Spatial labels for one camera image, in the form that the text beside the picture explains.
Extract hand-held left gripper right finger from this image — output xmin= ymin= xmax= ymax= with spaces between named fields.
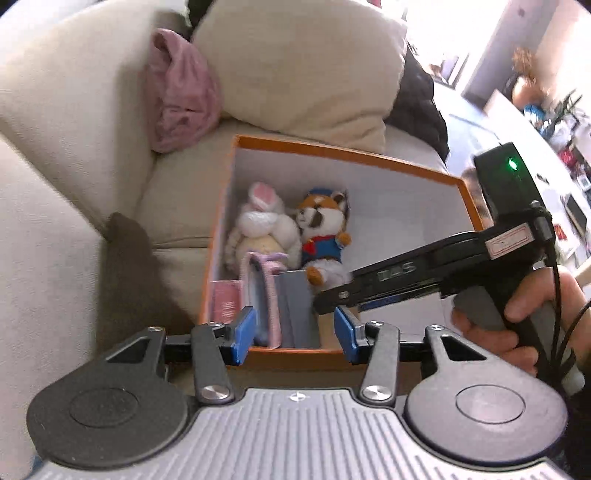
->
xmin=333 ymin=306 xmax=491 ymax=406

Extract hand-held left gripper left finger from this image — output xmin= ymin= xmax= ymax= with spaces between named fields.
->
xmin=104 ymin=306 xmax=257 ymax=406

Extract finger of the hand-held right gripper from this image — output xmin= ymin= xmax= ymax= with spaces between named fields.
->
xmin=314 ymin=281 xmax=444 ymax=316

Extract pink padded case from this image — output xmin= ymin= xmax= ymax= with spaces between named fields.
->
xmin=239 ymin=250 xmax=288 ymax=348

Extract small printed picture box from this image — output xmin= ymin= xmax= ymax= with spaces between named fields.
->
xmin=211 ymin=279 xmax=243 ymax=324

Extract grey book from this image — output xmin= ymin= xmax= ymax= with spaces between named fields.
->
xmin=276 ymin=269 xmax=322 ymax=350

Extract orange cardboard box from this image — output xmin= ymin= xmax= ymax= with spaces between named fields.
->
xmin=198 ymin=134 xmax=486 ymax=372

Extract orange fox plush toy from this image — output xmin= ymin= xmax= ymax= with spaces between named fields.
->
xmin=294 ymin=186 xmax=352 ymax=292

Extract white rabbit plush toy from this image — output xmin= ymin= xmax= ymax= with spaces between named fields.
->
xmin=225 ymin=182 xmax=302 ymax=274

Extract person's right hand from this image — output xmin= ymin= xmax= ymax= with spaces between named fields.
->
xmin=450 ymin=267 xmax=589 ymax=377

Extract person's right striped sock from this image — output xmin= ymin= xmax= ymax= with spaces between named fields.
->
xmin=461 ymin=165 xmax=491 ymax=232

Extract white marble cabinet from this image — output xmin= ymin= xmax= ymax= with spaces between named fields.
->
xmin=482 ymin=88 xmax=591 ymax=185

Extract copper vase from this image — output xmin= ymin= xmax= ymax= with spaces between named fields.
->
xmin=510 ymin=75 xmax=551 ymax=110

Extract person's left dark sock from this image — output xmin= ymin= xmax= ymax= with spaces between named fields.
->
xmin=95 ymin=211 xmax=197 ymax=370

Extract black jacket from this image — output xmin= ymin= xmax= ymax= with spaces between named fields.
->
xmin=384 ymin=41 xmax=451 ymax=163

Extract dried flowers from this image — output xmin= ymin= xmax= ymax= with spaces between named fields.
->
xmin=512 ymin=45 xmax=544 ymax=78

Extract beige sofa cushion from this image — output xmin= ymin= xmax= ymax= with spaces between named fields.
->
xmin=191 ymin=0 xmax=408 ymax=155

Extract pink crumpled cloth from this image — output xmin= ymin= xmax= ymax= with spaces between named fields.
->
xmin=145 ymin=28 xmax=223 ymax=155

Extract beige fabric sofa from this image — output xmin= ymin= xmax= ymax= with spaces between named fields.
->
xmin=0 ymin=0 xmax=451 ymax=478

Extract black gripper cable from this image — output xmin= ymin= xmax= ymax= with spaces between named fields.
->
xmin=527 ymin=200 xmax=591 ymax=395

